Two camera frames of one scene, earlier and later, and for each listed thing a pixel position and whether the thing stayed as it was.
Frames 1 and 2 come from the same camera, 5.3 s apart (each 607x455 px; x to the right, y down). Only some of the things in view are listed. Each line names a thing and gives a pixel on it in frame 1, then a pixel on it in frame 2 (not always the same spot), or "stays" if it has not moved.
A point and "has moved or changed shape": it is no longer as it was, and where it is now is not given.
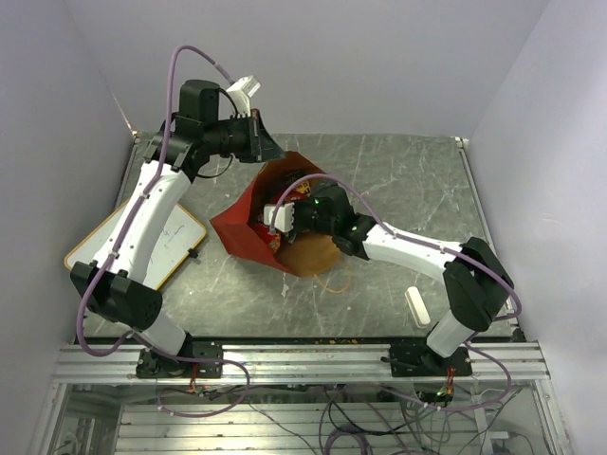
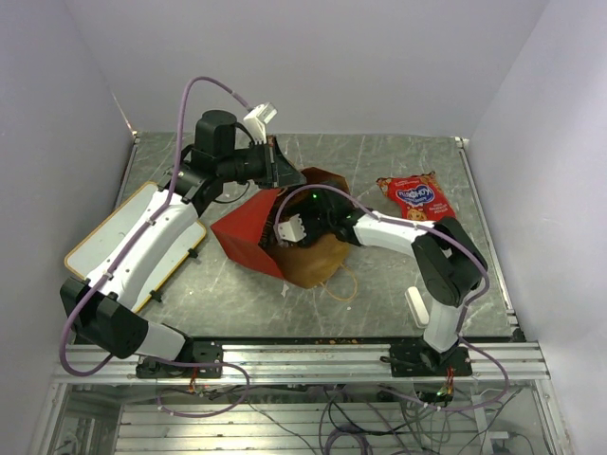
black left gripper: x=262 y=146 → x=286 y=174
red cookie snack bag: x=299 y=191 → x=419 y=196
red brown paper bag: x=241 y=225 has moved or changed shape
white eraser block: x=417 y=307 stays
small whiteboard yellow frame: x=182 y=236 stays
